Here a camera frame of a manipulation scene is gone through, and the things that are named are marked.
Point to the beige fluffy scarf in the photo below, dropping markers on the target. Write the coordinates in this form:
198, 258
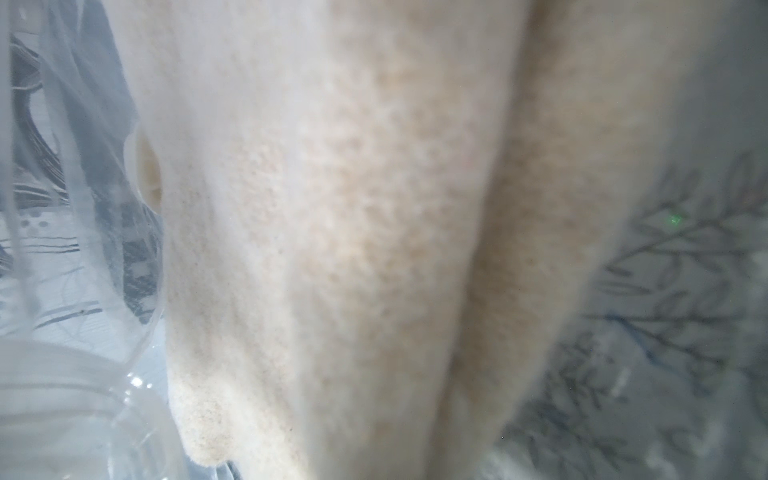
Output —
378, 215

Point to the white vacuum bag valve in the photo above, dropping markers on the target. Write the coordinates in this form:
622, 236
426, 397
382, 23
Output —
142, 169

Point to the black white patterned scarf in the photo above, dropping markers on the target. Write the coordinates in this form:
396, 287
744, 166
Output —
72, 114

